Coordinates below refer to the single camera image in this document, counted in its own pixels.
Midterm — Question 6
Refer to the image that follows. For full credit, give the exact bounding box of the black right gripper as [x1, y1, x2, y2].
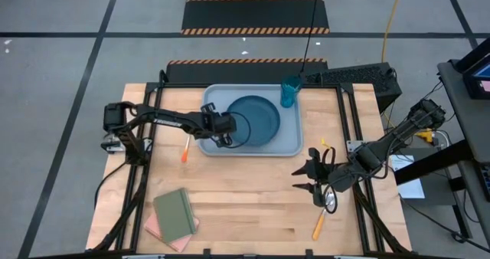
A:
[291, 147, 358, 208]

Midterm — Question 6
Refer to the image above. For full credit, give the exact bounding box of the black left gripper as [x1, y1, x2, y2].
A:
[206, 112, 237, 149]

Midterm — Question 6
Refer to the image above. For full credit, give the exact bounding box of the dark blue plate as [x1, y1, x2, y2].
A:
[226, 94, 282, 147]

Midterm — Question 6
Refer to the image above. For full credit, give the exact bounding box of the teal faceted cup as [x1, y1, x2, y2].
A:
[279, 74, 304, 109]

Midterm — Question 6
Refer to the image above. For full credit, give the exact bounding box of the grey plastic tray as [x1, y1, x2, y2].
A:
[196, 83, 305, 158]

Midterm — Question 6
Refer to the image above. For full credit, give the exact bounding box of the black hazard-striped floor mat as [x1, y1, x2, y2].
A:
[165, 57, 330, 85]
[180, 0, 331, 36]

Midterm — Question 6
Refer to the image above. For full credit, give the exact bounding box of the green notebook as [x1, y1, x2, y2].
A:
[152, 187, 198, 244]

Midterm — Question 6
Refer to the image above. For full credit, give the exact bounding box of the white paper sheet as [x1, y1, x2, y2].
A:
[389, 153, 426, 200]

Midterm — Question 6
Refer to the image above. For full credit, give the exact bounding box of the black computer tower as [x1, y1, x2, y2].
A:
[299, 61, 403, 113]

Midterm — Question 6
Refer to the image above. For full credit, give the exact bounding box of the pink notebook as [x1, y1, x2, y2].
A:
[143, 211, 201, 254]

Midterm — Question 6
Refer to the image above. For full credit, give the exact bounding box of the grey side desk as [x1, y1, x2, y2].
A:
[436, 59, 490, 203]

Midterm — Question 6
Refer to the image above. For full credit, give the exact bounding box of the black desk monitor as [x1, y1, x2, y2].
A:
[455, 36, 490, 100]

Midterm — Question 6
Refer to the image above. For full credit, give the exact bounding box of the black aluminium table frame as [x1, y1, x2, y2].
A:
[86, 70, 413, 259]

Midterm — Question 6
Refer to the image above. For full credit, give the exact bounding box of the black hanging cable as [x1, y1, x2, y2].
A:
[299, 0, 322, 74]

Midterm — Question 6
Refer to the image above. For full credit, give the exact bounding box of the yellow hanging cable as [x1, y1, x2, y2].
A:
[381, 0, 406, 64]

